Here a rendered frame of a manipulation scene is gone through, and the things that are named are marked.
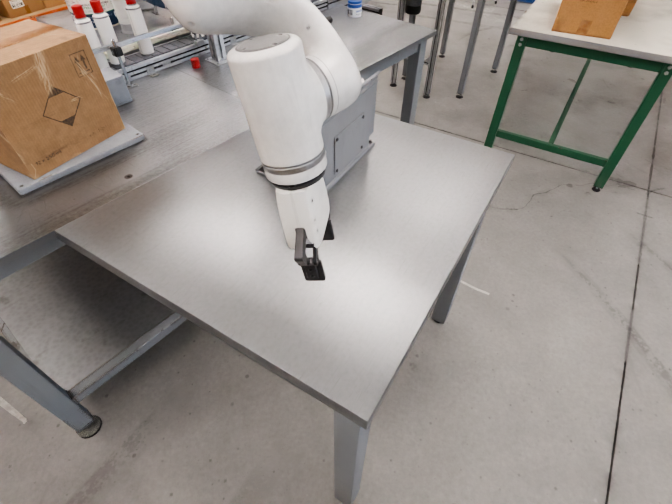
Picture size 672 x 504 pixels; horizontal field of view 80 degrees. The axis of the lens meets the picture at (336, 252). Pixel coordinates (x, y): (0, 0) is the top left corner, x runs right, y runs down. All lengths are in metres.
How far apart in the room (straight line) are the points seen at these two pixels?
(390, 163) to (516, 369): 1.03
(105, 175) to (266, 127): 0.86
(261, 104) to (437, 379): 1.40
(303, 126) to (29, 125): 0.92
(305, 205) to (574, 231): 2.09
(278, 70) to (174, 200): 0.71
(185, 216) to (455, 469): 1.19
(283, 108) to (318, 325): 0.45
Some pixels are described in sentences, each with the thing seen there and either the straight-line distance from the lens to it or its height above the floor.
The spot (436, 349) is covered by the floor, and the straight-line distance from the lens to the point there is 1.76.
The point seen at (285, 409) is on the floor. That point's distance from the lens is 1.61.
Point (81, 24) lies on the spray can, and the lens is 1.74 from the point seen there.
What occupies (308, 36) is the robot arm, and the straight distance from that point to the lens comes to 0.55.
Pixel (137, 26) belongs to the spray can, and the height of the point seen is 0.98.
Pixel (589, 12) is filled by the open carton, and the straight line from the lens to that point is 2.51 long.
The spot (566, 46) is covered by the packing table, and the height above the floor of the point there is 0.73.
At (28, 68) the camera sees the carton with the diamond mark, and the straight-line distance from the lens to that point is 1.27.
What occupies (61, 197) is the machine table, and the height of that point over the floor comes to 0.83.
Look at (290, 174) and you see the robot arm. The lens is 0.50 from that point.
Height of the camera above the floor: 1.49
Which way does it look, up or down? 47 degrees down
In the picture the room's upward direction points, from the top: straight up
